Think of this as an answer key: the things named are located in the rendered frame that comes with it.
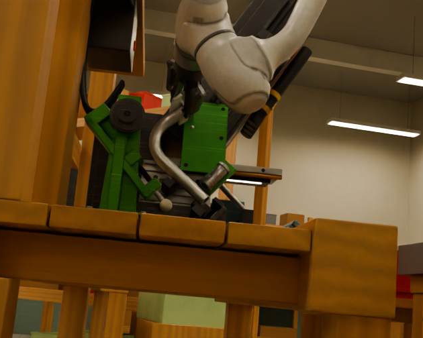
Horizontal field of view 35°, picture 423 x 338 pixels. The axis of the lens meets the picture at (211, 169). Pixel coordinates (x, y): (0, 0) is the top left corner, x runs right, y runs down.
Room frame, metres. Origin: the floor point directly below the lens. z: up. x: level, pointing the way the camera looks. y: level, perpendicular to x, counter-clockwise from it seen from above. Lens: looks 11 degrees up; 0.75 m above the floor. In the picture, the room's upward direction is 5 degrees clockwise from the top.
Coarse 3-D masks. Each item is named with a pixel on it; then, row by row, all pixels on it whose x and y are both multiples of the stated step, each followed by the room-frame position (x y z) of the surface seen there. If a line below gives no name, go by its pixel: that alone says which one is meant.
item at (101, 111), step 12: (96, 108) 1.37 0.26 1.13; (108, 108) 1.37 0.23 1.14; (96, 120) 1.37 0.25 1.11; (108, 120) 1.38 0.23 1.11; (96, 132) 1.37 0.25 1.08; (108, 132) 1.38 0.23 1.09; (108, 144) 1.37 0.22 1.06; (132, 156) 1.38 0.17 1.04; (132, 168) 1.38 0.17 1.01; (132, 180) 1.38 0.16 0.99; (156, 180) 1.39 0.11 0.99; (144, 192) 1.38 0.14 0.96
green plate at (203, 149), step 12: (204, 108) 1.70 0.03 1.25; (216, 108) 1.71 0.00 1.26; (192, 120) 1.69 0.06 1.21; (204, 120) 1.69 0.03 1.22; (216, 120) 1.70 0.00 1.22; (192, 132) 1.68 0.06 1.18; (204, 132) 1.69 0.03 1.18; (216, 132) 1.69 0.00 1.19; (192, 144) 1.67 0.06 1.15; (204, 144) 1.68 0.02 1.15; (216, 144) 1.68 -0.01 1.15; (192, 156) 1.66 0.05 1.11; (204, 156) 1.67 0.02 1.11; (216, 156) 1.67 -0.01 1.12; (180, 168) 1.65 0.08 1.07; (192, 168) 1.66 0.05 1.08; (204, 168) 1.66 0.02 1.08
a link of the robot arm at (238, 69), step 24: (312, 0) 1.30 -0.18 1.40; (288, 24) 1.30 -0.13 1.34; (312, 24) 1.31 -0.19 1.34; (216, 48) 1.27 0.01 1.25; (240, 48) 1.26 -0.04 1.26; (264, 48) 1.27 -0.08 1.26; (288, 48) 1.29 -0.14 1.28; (216, 72) 1.27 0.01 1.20; (240, 72) 1.25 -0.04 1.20; (264, 72) 1.27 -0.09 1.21; (240, 96) 1.26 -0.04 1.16; (264, 96) 1.27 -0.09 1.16
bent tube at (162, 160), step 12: (180, 108) 1.65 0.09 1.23; (168, 120) 1.64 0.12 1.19; (156, 132) 1.63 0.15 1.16; (156, 144) 1.62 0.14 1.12; (156, 156) 1.61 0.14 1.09; (168, 168) 1.61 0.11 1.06; (180, 180) 1.60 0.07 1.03; (192, 180) 1.61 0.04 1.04; (192, 192) 1.60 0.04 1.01; (204, 192) 1.60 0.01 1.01
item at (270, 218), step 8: (272, 216) 10.51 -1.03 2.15; (280, 216) 10.92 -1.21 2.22; (288, 216) 10.60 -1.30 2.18; (296, 216) 10.63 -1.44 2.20; (304, 216) 10.66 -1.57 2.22; (272, 224) 10.51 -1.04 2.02; (280, 224) 10.89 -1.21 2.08; (128, 312) 10.11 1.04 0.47; (296, 312) 11.03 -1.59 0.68; (128, 320) 10.12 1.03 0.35; (296, 320) 11.03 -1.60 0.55; (128, 328) 10.05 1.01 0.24; (264, 328) 10.56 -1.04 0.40; (272, 328) 10.58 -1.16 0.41; (280, 328) 10.60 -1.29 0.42; (288, 328) 10.62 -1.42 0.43; (296, 328) 11.03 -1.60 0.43; (264, 336) 10.56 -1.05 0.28; (272, 336) 10.58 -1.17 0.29; (280, 336) 10.60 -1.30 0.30; (288, 336) 10.62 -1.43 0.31; (296, 336) 10.64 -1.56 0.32
